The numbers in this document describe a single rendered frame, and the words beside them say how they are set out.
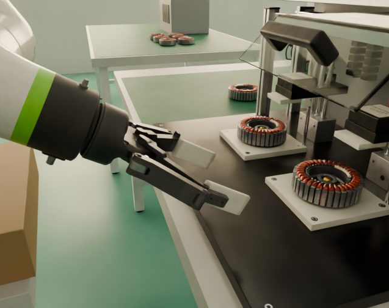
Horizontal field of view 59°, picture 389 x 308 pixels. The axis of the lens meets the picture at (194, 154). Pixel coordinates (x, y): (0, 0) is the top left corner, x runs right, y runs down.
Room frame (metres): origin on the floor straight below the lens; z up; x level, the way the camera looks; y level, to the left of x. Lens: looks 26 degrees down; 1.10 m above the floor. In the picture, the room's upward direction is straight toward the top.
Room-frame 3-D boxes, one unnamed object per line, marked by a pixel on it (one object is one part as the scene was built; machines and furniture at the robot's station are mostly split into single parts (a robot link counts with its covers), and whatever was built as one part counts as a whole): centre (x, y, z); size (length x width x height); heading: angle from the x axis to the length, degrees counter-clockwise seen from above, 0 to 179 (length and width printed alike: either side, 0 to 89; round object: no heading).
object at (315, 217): (0.51, -0.23, 0.78); 0.15 x 0.15 x 0.01; 17
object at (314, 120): (0.78, -0.29, 0.80); 0.08 x 0.05 x 0.06; 17
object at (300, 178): (0.51, -0.23, 0.80); 0.11 x 0.11 x 0.04
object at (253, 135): (0.74, -0.16, 0.80); 0.11 x 0.11 x 0.04
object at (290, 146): (0.74, -0.16, 0.78); 0.15 x 0.15 x 0.01; 17
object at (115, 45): (2.96, 0.30, 0.37); 1.85 x 1.10 x 0.75; 17
